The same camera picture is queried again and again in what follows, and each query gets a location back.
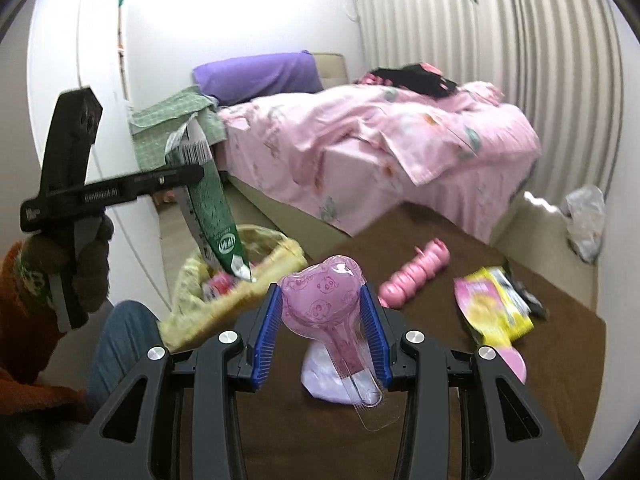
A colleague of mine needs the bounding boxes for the pink slippers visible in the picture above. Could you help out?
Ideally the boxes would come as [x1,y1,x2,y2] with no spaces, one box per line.
[152,190,176,207]

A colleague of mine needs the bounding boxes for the black yellow snack wrapper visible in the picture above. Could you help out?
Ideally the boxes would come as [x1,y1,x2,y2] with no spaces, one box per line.
[502,259,550,320]

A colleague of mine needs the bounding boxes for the pink cartoon tissue pack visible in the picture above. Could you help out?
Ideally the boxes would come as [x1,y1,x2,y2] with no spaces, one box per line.
[202,271,238,301]

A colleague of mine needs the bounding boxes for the pink floral bed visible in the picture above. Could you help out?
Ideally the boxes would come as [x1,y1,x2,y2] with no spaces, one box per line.
[217,100,538,240]

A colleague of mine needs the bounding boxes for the pink caterpillar toy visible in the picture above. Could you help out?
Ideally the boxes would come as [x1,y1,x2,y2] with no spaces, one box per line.
[378,238,450,309]

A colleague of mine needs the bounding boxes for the purple pillow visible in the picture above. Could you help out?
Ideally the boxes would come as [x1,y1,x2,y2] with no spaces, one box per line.
[192,51,323,106]

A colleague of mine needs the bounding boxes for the white plastic bag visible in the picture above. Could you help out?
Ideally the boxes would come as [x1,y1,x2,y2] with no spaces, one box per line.
[560,184,606,264]

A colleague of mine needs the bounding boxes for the pink floral duvet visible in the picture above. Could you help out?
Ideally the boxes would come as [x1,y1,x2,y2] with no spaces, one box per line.
[249,81,542,212]

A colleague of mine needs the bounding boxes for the left gloved hand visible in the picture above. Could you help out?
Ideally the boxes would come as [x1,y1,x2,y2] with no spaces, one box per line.
[14,214,114,314]

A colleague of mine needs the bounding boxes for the yellow plastic trash bag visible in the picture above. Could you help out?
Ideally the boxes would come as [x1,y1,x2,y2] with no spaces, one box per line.
[157,224,307,352]

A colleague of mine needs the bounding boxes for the striped beige curtain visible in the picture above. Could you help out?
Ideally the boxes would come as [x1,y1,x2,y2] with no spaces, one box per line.
[356,0,624,203]

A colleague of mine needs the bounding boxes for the green checked cloth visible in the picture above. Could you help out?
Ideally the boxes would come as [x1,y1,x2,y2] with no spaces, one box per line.
[129,86,227,171]

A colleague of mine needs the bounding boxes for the beige headboard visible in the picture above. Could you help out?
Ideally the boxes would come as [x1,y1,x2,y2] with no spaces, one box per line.
[312,53,349,90]

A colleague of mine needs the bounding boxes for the black pink garment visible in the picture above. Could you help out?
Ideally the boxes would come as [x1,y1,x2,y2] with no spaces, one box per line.
[358,63,458,100]

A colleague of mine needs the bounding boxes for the green snack bag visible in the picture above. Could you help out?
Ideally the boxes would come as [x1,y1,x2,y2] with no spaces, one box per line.
[165,114,253,282]

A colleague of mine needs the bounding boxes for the orange fuzzy sleeve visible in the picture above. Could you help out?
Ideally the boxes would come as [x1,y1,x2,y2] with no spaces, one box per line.
[0,242,87,416]

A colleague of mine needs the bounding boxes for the pink plastic cup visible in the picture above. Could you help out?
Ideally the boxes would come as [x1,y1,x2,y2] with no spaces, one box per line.
[496,347,527,384]

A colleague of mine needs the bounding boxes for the blue jeans leg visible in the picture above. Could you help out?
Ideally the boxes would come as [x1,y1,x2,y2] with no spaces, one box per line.
[85,300,163,414]

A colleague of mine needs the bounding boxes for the yellow purple chip bag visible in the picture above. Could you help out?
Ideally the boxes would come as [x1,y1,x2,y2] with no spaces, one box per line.
[454,266,534,348]

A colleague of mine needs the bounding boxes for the pink heart plastic tray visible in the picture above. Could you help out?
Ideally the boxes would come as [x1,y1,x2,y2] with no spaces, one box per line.
[279,255,399,431]

